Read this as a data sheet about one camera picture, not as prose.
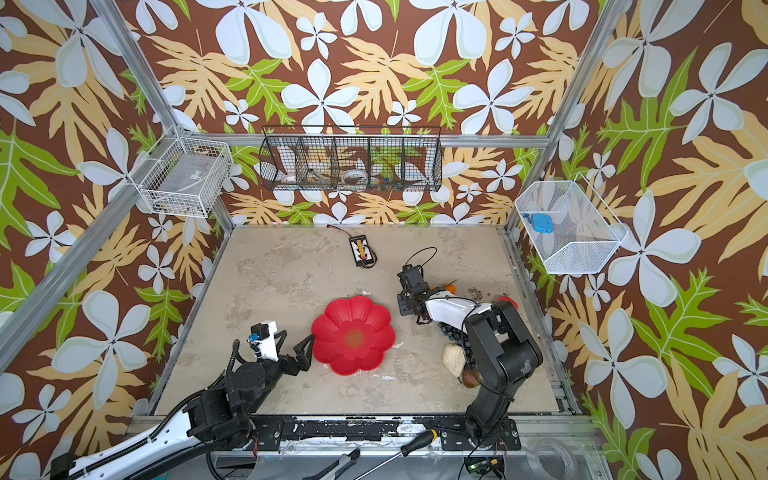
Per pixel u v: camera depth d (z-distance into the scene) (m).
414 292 0.75
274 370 0.67
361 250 1.11
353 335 0.91
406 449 0.71
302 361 0.68
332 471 0.69
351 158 0.97
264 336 0.65
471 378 0.79
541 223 0.86
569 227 0.84
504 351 0.48
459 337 0.87
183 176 0.86
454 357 0.82
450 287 0.99
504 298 0.95
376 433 0.75
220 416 0.57
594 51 0.74
